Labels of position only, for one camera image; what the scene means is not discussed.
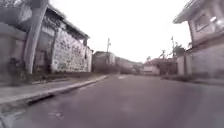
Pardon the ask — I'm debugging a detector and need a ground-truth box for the grey asphalt road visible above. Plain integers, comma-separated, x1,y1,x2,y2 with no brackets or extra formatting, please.
0,73,224,128

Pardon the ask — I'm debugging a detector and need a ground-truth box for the group of trees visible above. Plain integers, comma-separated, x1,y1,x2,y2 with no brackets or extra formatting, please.
156,41,188,76

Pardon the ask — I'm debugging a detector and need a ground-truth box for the concrete kerb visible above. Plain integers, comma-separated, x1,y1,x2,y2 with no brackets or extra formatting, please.
0,75,110,108

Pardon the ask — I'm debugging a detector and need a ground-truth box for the thin utility pole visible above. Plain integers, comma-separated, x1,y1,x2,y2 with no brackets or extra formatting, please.
105,37,112,54

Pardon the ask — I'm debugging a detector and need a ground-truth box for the small pale building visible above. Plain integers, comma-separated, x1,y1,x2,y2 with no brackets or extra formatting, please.
141,63,161,76

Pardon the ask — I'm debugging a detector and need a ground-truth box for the grey concrete sidewalk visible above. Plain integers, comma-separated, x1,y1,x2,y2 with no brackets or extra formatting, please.
0,74,109,104

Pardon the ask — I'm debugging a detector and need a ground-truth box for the building with pale block wall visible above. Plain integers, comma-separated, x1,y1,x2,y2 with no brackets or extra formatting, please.
0,0,94,83

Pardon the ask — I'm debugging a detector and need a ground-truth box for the thick concrete pole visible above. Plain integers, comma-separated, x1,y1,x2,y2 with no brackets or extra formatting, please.
22,0,50,75

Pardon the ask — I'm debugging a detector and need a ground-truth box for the two-storey house with wall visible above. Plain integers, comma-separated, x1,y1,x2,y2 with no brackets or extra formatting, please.
172,0,224,81

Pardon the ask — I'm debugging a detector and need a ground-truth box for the low grey building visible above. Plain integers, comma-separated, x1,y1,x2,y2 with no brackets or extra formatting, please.
91,50,135,75

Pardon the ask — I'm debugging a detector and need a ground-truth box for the dark bush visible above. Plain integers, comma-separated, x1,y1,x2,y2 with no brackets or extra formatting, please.
7,57,26,86

